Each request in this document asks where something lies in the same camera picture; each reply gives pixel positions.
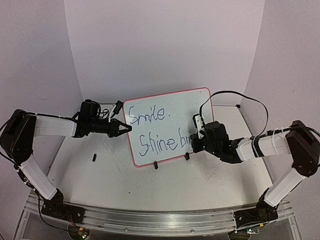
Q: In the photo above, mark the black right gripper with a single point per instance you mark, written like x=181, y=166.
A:
x=195, y=147

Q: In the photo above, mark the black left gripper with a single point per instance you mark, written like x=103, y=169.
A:
x=114, y=130

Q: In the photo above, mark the pink framed whiteboard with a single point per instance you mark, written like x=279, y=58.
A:
x=162, y=124

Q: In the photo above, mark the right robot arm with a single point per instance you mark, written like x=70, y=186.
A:
x=297, y=140

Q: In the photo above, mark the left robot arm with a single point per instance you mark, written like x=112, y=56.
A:
x=19, y=133

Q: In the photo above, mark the right black whiteboard stand clip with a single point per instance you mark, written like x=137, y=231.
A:
x=187, y=156

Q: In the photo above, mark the black whiteboard stand clip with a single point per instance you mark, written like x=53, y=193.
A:
x=155, y=164
x=187, y=156

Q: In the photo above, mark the left black whiteboard stand clip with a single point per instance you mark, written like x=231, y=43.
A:
x=155, y=164

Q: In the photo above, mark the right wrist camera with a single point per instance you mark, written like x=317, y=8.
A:
x=198, y=125

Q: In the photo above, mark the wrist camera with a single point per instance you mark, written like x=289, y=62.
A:
x=198, y=125
x=115, y=110

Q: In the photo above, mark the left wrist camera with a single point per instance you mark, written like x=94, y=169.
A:
x=115, y=110

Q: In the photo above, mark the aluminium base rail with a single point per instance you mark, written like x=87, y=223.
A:
x=155, y=223

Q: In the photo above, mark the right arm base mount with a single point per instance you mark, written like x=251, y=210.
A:
x=260, y=214

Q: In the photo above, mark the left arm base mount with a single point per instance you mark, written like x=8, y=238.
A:
x=56, y=208

